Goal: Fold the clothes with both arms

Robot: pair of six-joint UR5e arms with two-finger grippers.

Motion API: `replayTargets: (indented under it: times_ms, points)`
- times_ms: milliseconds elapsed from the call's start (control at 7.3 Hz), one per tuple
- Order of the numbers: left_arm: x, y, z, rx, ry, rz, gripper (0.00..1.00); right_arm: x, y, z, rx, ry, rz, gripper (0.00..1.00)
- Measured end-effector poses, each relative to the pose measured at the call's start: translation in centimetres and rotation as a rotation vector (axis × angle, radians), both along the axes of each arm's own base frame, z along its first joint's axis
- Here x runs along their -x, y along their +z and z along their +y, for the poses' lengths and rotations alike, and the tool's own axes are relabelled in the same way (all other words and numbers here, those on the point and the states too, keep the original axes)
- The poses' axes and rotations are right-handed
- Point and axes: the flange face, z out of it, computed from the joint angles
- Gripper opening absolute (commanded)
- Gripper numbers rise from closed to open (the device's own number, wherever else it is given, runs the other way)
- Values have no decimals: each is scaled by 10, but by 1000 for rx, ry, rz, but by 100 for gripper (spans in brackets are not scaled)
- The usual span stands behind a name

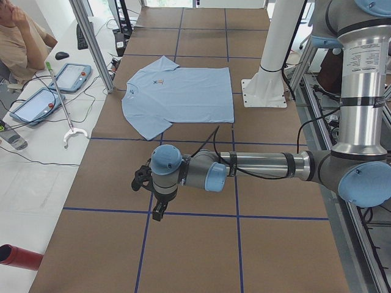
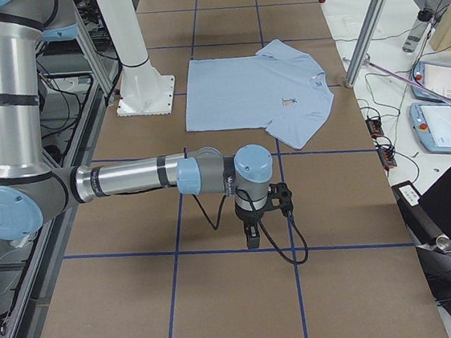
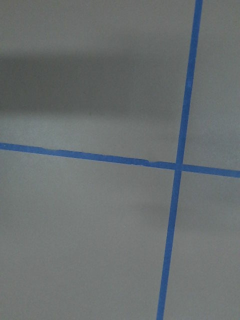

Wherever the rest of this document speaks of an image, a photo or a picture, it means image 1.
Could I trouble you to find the transparent plastic sheet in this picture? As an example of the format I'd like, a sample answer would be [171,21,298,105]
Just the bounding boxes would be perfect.
[1,167,72,215]

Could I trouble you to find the clear water bottle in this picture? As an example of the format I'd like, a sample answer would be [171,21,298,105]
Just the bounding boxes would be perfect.
[1,120,28,150]

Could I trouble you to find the red cylinder tube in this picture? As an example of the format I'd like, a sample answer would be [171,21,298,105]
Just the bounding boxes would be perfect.
[1,244,43,271]

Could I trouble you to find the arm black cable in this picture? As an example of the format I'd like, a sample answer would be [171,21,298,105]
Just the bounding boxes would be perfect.
[189,123,343,181]

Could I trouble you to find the light blue t-shirt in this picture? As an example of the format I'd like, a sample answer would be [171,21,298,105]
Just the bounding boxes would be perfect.
[122,56,235,140]

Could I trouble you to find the black computer mouse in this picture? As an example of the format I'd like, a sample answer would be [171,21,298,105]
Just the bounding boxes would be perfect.
[55,51,70,60]

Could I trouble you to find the teach pendant far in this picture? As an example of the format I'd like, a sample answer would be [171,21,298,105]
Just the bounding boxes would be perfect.
[55,63,92,93]

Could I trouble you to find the black keyboard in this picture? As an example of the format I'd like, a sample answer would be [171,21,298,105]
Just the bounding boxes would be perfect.
[76,24,88,50]

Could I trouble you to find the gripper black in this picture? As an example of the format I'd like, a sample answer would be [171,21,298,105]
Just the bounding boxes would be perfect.
[152,194,170,221]

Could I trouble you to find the reacher grabber stick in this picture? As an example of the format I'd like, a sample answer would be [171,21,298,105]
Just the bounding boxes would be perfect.
[45,62,88,149]

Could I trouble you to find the seated person beige shirt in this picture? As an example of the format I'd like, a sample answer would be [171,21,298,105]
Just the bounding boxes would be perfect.
[1,1,57,85]

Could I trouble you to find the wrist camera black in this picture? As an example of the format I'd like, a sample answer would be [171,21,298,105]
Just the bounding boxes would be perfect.
[131,165,154,192]

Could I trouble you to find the aluminium frame post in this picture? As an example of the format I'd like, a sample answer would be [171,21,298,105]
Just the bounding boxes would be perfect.
[69,0,114,93]

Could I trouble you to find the teach pendant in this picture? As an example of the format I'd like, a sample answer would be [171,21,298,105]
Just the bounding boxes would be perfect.
[10,88,65,126]
[55,63,92,93]

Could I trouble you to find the teach pendant near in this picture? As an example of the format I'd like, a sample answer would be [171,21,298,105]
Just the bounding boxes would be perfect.
[10,88,65,126]

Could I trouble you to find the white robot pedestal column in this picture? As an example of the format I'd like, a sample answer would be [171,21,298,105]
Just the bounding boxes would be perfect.
[242,0,307,108]

